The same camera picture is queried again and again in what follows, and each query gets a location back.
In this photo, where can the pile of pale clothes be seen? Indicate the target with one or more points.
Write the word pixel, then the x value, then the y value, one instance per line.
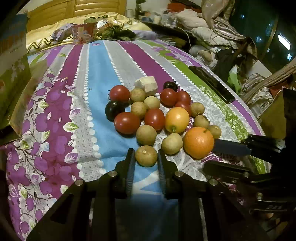
pixel 201 30

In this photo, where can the beige striped cloth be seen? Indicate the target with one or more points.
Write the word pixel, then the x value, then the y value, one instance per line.
pixel 272 78

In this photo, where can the yellow zigzag-trimmed quilt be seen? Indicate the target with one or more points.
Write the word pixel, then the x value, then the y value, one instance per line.
pixel 44 30

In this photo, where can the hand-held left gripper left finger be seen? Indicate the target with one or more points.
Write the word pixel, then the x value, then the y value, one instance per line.
pixel 131 171

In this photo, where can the single brown longan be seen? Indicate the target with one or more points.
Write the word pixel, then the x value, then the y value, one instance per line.
pixel 146 156

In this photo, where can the purple pouch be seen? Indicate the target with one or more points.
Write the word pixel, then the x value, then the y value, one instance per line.
pixel 148 34

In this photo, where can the black phone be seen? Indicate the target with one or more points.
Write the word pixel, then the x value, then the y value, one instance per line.
pixel 212 84

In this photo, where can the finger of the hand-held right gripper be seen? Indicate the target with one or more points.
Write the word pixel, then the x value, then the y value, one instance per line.
pixel 231 147
pixel 222 169

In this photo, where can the dark framed glass pane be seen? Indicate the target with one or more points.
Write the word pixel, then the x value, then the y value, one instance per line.
pixel 254 23

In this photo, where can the clear bread bag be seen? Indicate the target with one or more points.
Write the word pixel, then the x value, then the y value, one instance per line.
pixel 105 23

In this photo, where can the green plastic bag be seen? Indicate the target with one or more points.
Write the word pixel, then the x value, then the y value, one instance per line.
pixel 233 78

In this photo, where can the cluster of brown longans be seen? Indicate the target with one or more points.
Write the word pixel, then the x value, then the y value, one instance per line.
pixel 146 135

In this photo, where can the wooden headboard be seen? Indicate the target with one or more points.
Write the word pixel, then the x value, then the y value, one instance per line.
pixel 57 9

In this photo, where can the dark purple plum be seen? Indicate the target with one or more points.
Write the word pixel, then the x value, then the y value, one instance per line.
pixel 170 85
pixel 114 110

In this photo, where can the cluttered dark bedside table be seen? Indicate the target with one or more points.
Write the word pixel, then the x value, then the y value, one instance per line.
pixel 166 30

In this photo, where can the white sugarcane chunk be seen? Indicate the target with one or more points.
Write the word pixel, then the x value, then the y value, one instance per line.
pixel 149 85

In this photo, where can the large orange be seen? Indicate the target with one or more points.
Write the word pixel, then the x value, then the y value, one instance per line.
pixel 198 142

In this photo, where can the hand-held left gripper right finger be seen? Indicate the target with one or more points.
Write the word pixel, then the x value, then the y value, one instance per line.
pixel 161 171

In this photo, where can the blue cardboard box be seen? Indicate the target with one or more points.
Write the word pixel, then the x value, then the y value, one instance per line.
pixel 13 46

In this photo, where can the black cloth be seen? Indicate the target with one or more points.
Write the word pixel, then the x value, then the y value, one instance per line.
pixel 225 60

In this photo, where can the yellow-orange citrus fruit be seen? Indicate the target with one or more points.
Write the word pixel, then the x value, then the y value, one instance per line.
pixel 177 119

